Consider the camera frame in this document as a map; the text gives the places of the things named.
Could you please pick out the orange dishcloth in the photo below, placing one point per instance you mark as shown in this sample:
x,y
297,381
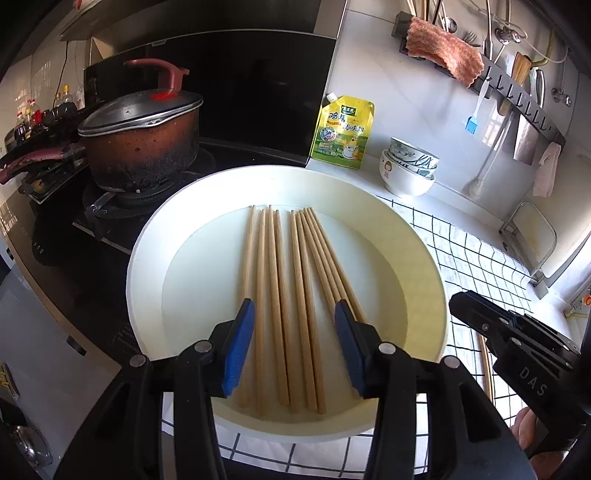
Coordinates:
x,y
443,46

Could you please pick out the scorched cooking pot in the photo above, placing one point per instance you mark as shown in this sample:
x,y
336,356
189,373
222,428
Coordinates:
x,y
138,152

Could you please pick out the yellow seasoning pouch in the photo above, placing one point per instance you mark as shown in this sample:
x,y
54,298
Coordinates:
x,y
344,134

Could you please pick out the grey wall hook rail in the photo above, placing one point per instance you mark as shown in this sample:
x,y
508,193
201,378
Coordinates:
x,y
503,85

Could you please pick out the black gas stove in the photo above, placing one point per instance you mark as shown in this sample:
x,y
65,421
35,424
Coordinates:
x,y
60,230

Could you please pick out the steel spoon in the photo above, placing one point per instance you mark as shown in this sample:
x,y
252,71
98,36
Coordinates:
x,y
451,24

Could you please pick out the pale wooden chopstick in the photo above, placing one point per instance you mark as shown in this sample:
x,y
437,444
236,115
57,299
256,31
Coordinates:
x,y
485,369

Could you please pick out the steel cleaver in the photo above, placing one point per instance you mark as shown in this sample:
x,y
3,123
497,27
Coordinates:
x,y
524,143

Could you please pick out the white grid-checked cloth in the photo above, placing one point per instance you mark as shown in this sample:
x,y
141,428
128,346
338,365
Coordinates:
x,y
466,263

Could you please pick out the pale hanging rag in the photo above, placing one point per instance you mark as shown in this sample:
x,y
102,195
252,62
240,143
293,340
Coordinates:
x,y
547,170

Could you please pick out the large white basin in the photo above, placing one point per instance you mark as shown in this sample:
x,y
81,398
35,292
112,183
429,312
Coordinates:
x,y
194,277

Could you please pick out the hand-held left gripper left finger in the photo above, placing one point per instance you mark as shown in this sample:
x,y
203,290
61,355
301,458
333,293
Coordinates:
x,y
238,350

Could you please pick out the glass pot lid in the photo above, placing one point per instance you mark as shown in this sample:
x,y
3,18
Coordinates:
x,y
32,447

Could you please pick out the row of condiment bottles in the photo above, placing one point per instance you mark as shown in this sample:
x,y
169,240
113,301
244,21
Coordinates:
x,y
27,124

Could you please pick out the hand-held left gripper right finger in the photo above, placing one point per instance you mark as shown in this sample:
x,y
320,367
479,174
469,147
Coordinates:
x,y
351,355

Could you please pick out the person's right hand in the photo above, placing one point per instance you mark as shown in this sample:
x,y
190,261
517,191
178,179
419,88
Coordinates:
x,y
524,429

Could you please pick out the blue patterned bowl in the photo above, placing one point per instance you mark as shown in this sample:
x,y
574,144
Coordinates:
x,y
411,152
415,171

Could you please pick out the steel range hood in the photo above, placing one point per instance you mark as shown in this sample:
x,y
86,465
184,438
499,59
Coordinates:
x,y
207,14

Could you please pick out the blue silicone brush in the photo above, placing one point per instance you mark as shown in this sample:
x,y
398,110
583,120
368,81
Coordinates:
x,y
471,124

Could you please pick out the steel fork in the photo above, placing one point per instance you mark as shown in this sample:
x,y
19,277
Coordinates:
x,y
468,38

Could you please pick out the bunch of wooden chopsticks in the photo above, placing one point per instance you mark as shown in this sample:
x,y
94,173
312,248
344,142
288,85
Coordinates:
x,y
279,277

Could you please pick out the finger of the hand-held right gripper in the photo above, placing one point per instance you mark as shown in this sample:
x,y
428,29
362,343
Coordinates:
x,y
531,323
480,318

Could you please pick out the wooden spatula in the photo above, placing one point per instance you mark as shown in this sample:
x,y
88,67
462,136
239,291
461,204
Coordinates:
x,y
521,69

